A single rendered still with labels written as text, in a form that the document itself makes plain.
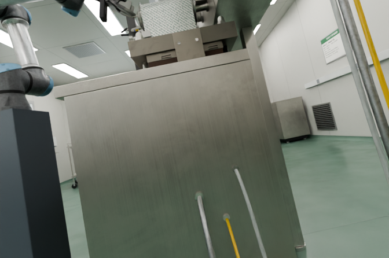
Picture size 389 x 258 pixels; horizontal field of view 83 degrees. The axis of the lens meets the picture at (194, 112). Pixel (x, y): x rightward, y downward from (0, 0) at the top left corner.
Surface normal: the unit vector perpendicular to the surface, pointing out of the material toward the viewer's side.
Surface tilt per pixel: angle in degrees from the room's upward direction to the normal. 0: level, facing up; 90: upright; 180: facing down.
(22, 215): 90
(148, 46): 90
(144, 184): 90
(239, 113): 90
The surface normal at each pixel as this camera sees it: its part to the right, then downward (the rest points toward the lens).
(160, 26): 0.00, -0.09
